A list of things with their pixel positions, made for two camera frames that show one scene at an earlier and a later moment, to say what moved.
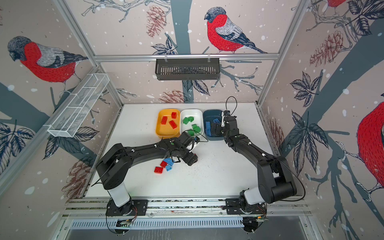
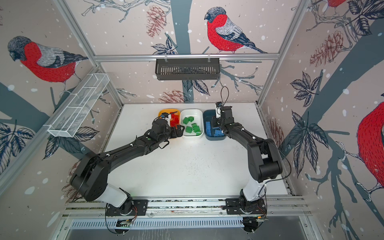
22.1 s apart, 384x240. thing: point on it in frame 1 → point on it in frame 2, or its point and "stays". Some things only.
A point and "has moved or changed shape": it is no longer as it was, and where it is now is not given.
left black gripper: x=192 y=158 → x=180 y=132
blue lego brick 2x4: x=208 y=127 stays
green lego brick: x=197 y=129 stays
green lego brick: x=185 y=120 stays
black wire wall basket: x=187 y=69 stays
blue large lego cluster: x=169 y=161 has moved or changed shape
